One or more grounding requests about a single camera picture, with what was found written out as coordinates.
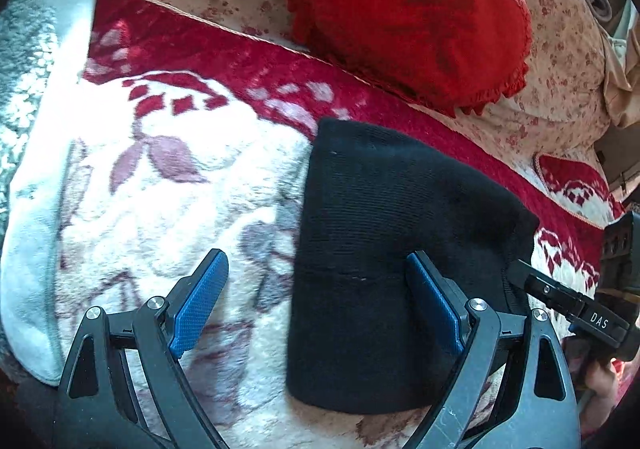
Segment red white plush blanket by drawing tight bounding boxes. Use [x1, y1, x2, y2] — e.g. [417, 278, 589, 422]
[8, 0, 626, 449]

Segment black knit pants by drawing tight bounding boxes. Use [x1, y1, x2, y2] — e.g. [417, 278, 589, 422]
[286, 119, 539, 414]

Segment red heart pillow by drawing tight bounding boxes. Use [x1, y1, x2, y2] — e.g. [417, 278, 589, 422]
[285, 0, 533, 116]

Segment beige curtain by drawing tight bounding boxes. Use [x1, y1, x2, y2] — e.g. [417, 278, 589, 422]
[602, 21, 640, 128]

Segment right hand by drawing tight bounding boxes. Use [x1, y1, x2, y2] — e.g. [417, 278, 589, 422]
[585, 359, 620, 403]

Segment grey fleece blanket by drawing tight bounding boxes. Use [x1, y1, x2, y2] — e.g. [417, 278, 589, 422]
[1, 0, 96, 385]

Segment floral cream bedsheet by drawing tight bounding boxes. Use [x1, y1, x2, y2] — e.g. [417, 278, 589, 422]
[157, 0, 611, 164]

